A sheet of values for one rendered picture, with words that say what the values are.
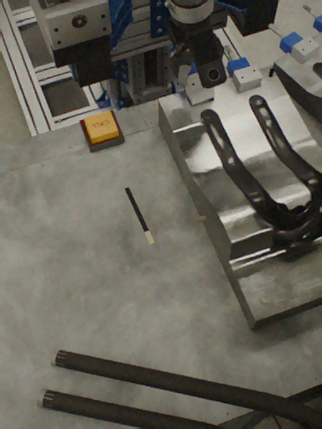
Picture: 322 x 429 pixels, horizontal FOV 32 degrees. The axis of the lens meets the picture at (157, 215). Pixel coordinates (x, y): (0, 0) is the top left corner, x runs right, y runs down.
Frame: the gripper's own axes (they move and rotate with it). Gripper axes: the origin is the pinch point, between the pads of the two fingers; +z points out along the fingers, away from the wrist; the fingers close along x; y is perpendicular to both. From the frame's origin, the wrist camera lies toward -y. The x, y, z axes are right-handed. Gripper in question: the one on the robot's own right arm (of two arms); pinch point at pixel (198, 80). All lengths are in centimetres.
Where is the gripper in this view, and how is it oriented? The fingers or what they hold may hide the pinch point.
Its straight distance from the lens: 115.2
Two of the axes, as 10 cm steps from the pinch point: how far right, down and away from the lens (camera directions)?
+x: -9.3, 3.6, -0.2
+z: 1.0, 2.9, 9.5
